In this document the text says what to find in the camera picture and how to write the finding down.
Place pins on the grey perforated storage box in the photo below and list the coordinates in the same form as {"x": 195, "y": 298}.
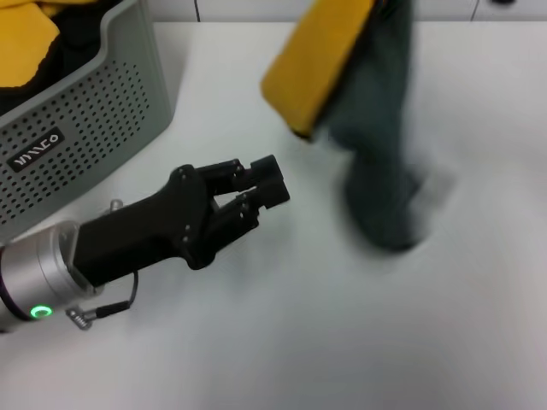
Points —
{"x": 85, "y": 111}

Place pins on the grey-green and yellow towel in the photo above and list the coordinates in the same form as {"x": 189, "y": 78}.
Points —
{"x": 376, "y": 128}

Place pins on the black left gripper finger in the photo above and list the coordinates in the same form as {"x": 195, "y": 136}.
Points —
{"x": 265, "y": 171}
{"x": 273, "y": 194}

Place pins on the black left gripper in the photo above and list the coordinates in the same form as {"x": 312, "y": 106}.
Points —
{"x": 141, "y": 239}

